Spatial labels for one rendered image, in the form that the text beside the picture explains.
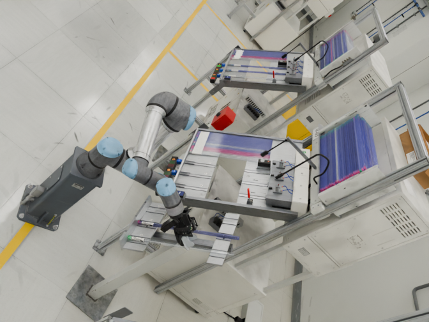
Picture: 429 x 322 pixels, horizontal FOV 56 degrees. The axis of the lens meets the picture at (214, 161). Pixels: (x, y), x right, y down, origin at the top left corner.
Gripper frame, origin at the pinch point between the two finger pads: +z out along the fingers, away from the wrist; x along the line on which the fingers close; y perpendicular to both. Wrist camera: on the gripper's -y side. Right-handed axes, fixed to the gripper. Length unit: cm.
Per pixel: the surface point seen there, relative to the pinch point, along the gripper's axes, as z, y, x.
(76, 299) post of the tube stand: 38, -86, 1
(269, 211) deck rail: 17, 26, 44
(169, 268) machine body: 58, -51, 45
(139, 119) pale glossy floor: -1, -106, 162
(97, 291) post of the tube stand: 39, -75, 8
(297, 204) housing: 16, 42, 47
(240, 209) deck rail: 14.2, 11.5, 43.2
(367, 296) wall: 168, 60, 118
